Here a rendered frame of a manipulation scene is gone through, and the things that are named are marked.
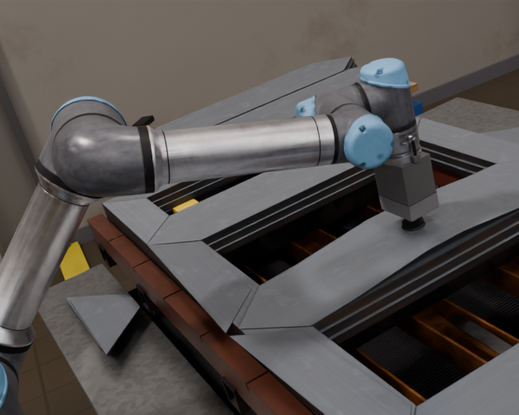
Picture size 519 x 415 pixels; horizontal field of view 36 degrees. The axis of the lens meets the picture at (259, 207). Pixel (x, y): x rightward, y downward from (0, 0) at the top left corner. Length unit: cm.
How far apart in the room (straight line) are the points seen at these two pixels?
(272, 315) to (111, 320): 54
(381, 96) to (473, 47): 337
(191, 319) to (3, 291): 35
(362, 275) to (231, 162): 35
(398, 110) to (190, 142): 38
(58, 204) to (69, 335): 67
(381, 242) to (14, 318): 63
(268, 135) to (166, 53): 279
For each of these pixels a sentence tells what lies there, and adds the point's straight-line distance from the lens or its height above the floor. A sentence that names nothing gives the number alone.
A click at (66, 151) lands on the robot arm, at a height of 125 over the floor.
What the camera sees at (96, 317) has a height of 72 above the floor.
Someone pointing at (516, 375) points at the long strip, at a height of 86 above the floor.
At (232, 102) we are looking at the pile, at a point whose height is 85.
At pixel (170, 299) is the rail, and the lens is 153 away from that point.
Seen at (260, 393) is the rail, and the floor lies 83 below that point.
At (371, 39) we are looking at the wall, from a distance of 430.
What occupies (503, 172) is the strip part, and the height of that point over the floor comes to 86.
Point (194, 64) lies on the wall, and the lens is 394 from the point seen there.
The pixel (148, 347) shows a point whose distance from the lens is 170.
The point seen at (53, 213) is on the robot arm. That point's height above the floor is 114.
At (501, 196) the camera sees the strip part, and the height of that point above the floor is 87.
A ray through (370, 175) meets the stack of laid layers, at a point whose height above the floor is 83.
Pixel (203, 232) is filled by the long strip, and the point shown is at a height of 86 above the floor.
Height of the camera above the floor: 157
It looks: 25 degrees down
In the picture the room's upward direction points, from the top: 16 degrees counter-clockwise
